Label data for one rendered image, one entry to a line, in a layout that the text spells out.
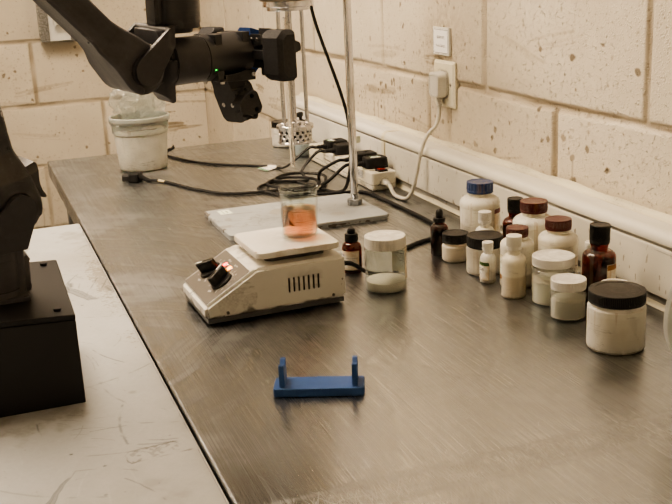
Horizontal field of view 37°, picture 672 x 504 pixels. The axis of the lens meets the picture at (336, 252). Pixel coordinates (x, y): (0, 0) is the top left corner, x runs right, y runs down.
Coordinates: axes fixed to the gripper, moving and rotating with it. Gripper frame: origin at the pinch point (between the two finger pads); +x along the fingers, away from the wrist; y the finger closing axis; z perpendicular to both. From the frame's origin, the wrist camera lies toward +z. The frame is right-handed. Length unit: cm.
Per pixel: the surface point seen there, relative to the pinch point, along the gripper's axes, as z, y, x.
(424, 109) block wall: 19, -34, 61
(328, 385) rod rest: 33.7, 28.1, -17.2
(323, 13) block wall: 3, -88, 80
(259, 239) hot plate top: 26.0, -3.2, -3.0
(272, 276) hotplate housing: 29.1, 3.6, -6.1
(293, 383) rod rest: 33.7, 24.9, -19.5
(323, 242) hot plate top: 26.0, 4.8, 2.0
